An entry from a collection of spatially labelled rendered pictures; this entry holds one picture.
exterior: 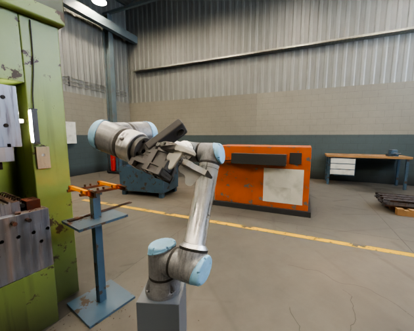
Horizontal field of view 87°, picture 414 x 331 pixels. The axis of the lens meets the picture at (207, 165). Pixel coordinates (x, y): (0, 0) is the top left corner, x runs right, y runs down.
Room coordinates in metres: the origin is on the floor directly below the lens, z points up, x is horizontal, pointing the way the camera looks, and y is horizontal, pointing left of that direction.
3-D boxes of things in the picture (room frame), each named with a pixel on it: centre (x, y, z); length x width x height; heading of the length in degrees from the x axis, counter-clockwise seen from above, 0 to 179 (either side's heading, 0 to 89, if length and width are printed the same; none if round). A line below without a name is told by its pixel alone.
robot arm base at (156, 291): (1.12, 0.24, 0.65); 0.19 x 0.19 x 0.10
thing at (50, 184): (1.90, 1.45, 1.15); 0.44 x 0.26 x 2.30; 58
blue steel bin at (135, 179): (5.55, 1.46, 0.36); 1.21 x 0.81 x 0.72; 72
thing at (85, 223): (1.75, 0.92, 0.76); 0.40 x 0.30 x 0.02; 144
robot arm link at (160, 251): (1.11, 0.23, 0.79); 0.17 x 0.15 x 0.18; 63
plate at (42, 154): (1.72, 1.29, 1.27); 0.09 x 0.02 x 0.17; 148
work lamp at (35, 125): (1.69, 1.30, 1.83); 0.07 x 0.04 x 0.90; 148
